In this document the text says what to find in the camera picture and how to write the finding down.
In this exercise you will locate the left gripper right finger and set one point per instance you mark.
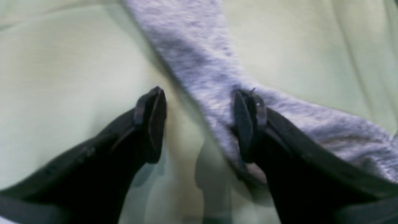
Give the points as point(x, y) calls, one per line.
point(308, 184)

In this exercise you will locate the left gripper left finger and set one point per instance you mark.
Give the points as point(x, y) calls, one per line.
point(88, 183)

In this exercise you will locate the grey heathered T-shirt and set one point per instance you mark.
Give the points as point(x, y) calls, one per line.
point(191, 37)

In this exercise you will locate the green table cloth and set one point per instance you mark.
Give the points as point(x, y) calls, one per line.
point(69, 67)

